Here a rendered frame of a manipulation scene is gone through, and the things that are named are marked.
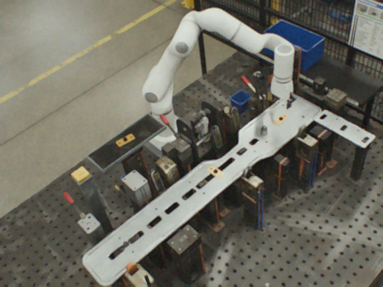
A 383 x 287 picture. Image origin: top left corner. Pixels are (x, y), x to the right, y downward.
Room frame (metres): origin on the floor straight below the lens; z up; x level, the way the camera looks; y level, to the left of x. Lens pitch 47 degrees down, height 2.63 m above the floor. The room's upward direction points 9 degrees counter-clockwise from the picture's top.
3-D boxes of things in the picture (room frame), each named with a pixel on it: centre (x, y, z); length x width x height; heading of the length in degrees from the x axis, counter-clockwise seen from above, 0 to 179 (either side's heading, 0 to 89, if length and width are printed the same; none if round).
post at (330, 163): (1.53, -0.71, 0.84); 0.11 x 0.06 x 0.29; 36
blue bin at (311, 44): (2.08, -0.66, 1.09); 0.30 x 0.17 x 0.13; 37
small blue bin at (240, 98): (2.06, -0.34, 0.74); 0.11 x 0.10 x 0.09; 126
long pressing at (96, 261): (1.31, -0.08, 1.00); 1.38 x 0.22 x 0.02; 126
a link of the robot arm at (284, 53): (1.61, -0.47, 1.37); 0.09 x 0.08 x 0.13; 159
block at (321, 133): (1.49, -0.64, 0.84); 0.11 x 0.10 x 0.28; 36
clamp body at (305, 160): (1.40, -0.54, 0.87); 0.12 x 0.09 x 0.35; 36
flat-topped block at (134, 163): (1.47, 0.29, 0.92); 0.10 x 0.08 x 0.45; 126
